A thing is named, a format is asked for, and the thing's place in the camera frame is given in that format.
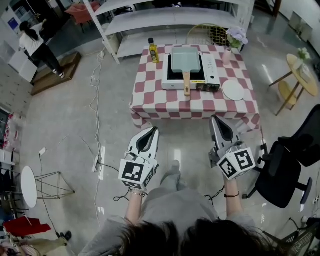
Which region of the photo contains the person's left forearm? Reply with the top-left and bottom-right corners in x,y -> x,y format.
124,188 -> 147,226

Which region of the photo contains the purple flower bunch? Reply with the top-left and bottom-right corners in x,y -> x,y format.
225,26 -> 249,50

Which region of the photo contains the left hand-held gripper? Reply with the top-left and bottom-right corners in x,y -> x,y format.
118,126 -> 161,192

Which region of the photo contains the white floor cable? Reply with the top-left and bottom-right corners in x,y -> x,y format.
88,49 -> 107,161

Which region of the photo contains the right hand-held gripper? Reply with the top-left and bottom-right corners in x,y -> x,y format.
208,115 -> 256,181

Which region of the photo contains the beaded wrist bracelet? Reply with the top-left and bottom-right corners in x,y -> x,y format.
129,189 -> 148,199

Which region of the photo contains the round wooden side table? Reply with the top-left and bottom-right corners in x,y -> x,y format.
268,53 -> 319,117

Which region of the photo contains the white portable gas stove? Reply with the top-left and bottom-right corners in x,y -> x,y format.
161,53 -> 221,93

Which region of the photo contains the black office chair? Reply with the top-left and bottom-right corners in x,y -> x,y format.
241,103 -> 320,210

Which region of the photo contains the person's gray sweatshirt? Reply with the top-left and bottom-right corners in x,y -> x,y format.
79,186 -> 260,256

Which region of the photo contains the person's right forearm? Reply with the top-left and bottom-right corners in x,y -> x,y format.
223,178 -> 245,221

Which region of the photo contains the small potted green plant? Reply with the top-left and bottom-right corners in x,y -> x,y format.
292,47 -> 312,71

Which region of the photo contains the wooden floor platform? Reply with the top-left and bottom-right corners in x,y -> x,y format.
30,51 -> 83,97

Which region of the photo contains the white round wire-leg table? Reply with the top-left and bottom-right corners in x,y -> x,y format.
20,165 -> 76,210

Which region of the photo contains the person's gray trouser leg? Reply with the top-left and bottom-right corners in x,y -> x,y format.
159,159 -> 188,193

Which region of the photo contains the white round plate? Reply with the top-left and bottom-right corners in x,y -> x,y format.
222,80 -> 246,102

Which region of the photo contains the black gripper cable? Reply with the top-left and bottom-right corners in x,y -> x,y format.
204,185 -> 226,202
113,186 -> 132,203

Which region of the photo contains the yellow oil bottle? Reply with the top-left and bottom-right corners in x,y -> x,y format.
147,37 -> 160,64

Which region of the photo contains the white power strip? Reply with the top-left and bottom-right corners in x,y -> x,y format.
91,154 -> 100,174

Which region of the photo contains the pink vase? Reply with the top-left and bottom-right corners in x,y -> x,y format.
221,47 -> 234,66

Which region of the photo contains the pale green rectangular frying pan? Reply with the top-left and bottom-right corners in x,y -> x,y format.
170,46 -> 204,98

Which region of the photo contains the red white checkered table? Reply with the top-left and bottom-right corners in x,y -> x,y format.
129,44 -> 261,131

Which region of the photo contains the white metal shelf unit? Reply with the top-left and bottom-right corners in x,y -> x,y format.
83,0 -> 256,65

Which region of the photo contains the gold wire chair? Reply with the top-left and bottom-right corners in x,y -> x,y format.
186,23 -> 231,47

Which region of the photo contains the pink armchair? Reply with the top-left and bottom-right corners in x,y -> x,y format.
64,1 -> 101,34

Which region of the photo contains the red cloth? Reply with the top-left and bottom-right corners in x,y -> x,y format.
2,216 -> 52,238

